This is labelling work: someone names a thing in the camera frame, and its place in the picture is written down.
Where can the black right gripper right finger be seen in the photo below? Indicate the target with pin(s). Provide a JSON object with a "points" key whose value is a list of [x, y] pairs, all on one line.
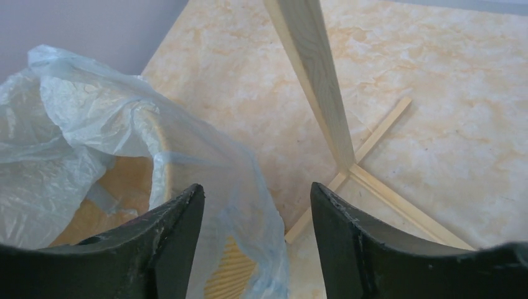
{"points": [[364, 257]]}

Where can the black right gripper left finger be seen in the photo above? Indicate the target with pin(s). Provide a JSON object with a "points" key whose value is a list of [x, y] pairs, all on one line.
{"points": [[149, 256]]}

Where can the yellow plastic trash bin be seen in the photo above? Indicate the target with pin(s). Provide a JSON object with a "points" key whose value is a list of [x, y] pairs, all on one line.
{"points": [[168, 152]]}

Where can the light blue plastic trash bag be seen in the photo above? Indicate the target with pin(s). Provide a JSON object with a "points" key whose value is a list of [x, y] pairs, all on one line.
{"points": [[60, 119]]}

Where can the wooden clothes rack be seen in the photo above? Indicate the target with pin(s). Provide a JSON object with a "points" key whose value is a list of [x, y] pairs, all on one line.
{"points": [[301, 29]]}

